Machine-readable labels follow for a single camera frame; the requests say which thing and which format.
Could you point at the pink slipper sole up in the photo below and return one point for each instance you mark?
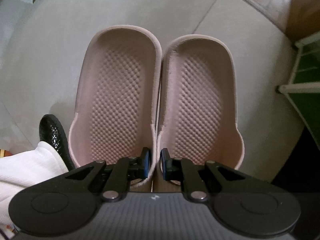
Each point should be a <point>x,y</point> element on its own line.
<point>116,101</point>

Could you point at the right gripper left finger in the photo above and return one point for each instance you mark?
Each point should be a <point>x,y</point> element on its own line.
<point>117,178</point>

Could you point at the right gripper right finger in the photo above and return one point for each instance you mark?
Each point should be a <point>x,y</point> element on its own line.
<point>184,171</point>

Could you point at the white trouser leg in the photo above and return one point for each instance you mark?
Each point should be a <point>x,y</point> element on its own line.
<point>26,169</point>

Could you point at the black shiny shoe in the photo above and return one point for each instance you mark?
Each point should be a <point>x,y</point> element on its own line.
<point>51,131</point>

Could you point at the white green shoe rack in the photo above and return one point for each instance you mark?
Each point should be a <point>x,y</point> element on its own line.
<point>302,89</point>

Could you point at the pink slipper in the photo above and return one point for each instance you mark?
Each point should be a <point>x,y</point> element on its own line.
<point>197,107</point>

